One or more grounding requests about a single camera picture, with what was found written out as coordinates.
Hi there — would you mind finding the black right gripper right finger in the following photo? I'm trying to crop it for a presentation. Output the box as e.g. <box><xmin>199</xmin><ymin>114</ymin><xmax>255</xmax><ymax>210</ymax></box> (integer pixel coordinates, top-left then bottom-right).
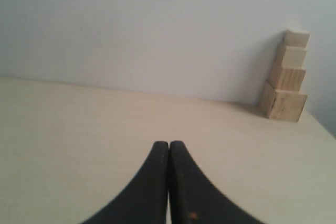
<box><xmin>167</xmin><ymin>141</ymin><xmax>260</xmax><ymax>223</ymax></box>

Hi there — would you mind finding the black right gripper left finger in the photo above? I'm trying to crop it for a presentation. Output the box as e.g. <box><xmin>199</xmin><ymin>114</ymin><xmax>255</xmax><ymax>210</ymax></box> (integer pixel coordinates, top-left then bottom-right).
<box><xmin>84</xmin><ymin>141</ymin><xmax>169</xmax><ymax>223</ymax></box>

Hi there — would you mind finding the wooden block bottom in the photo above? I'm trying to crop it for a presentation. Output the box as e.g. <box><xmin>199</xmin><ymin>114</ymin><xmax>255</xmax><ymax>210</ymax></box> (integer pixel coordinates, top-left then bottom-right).
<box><xmin>258</xmin><ymin>82</ymin><xmax>307</xmax><ymax>122</ymax></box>

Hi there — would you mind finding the wooden block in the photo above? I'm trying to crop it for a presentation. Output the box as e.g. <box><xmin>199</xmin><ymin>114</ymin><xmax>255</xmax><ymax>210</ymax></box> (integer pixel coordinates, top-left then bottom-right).
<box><xmin>284</xmin><ymin>29</ymin><xmax>310</xmax><ymax>48</ymax></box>
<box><xmin>275</xmin><ymin>44</ymin><xmax>307</xmax><ymax>68</ymax></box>
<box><xmin>258</xmin><ymin>82</ymin><xmax>307</xmax><ymax>122</ymax></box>
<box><xmin>268</xmin><ymin>63</ymin><xmax>306</xmax><ymax>92</ymax></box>

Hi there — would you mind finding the wooden block top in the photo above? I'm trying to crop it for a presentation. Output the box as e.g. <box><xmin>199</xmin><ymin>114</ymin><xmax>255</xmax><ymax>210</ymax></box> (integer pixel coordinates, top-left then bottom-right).
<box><xmin>284</xmin><ymin>29</ymin><xmax>310</xmax><ymax>48</ymax></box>

